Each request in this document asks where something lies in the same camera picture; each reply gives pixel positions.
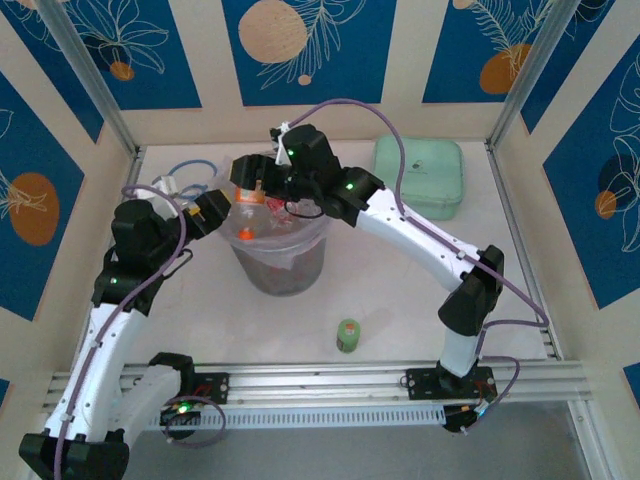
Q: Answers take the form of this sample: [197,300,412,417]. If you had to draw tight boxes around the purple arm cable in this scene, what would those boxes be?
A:
[289,98,551,436]
[54,183,227,480]

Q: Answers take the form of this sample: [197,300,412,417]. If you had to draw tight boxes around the red label clear plastic bottle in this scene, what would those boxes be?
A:
[264,197,296,226]

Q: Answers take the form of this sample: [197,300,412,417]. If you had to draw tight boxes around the orange label orange cap bottle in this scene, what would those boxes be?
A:
[232,185,274,242]

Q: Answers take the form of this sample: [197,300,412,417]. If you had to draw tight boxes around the aluminium frame post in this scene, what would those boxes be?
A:
[34,0,144,157]
[487,0,589,149]

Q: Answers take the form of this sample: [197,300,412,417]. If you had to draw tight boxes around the white slotted cable duct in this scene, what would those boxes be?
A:
[144,403,446,432]

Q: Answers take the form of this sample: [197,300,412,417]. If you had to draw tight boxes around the blue tube stethoscope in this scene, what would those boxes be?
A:
[167,157,221,199]

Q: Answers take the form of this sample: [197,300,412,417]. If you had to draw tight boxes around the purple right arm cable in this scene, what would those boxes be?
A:
[289,98,551,436]

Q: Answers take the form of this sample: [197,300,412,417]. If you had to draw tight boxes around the aluminium side rail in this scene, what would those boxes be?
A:
[487,139,609,480]
[24,144,147,480]

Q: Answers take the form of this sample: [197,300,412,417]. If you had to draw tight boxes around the clear plastic bin liner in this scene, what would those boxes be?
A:
[214,154,334,271]

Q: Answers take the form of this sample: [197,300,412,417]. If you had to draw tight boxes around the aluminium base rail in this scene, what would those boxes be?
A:
[44,360,591,407]

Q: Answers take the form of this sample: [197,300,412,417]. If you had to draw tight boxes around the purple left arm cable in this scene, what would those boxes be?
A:
[54,183,227,480]

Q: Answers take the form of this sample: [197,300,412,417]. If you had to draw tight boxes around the mint green case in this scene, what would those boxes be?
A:
[373,134,464,221]

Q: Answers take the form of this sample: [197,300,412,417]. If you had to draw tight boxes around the green can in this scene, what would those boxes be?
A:
[335,318,364,355]

